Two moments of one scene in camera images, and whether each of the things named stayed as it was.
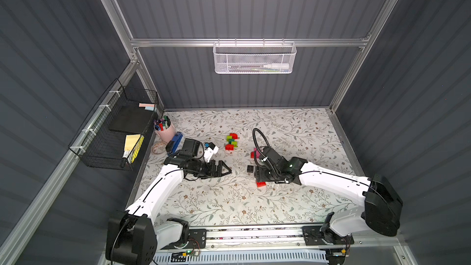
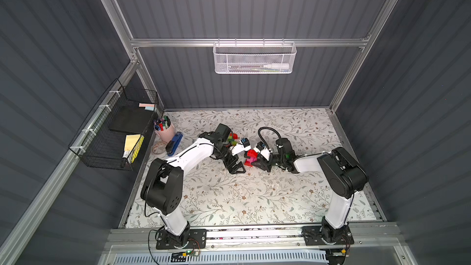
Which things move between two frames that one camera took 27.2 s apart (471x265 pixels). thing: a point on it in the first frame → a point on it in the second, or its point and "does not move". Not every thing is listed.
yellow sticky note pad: (132, 146) does not move
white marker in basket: (277, 65) does not move
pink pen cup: (165, 129) does not move
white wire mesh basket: (254, 57) does not move
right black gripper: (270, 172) → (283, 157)
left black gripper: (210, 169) → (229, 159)
